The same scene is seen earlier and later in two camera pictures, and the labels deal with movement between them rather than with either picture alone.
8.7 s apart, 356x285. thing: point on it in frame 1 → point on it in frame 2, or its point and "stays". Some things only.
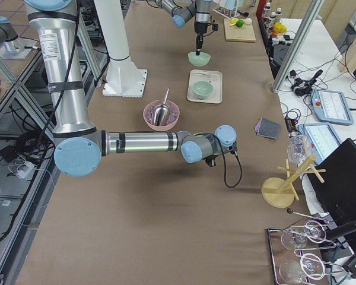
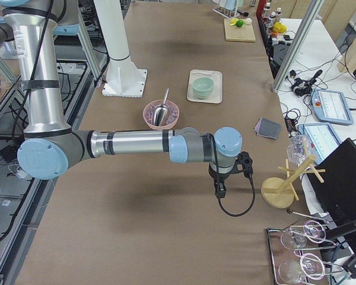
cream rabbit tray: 215,77 stays
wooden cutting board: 244,34 stays
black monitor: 343,190 stays
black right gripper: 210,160 → 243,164
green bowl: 199,60 → 202,91
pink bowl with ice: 149,111 stays
